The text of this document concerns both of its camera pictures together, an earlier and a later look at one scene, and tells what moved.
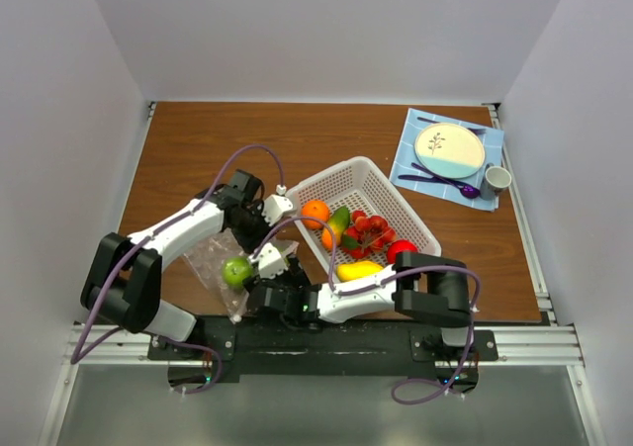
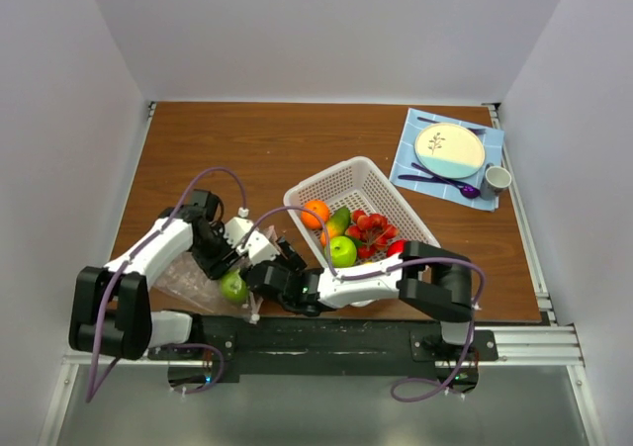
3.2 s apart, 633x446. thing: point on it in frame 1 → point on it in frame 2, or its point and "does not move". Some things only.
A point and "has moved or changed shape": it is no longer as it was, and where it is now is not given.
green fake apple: (235, 269) has moved or changed shape
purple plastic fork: (438, 180) does not move
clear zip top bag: (209, 257) has moved or changed shape
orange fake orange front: (317, 209) does not move
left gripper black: (250, 243) → (217, 266)
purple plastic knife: (440, 122) does not move
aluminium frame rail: (548, 344) does not move
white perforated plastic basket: (355, 183) does not move
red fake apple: (400, 246) does not move
